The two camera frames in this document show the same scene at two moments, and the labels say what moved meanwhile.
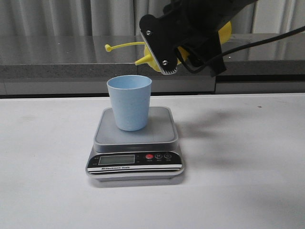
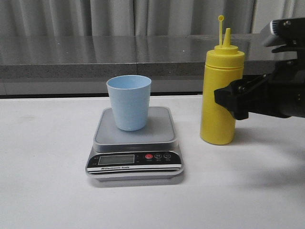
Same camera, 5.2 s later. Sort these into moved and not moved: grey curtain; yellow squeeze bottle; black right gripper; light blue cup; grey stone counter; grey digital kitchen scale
Moved: black right gripper; yellow squeeze bottle
Not moved: grey curtain; light blue cup; grey stone counter; grey digital kitchen scale
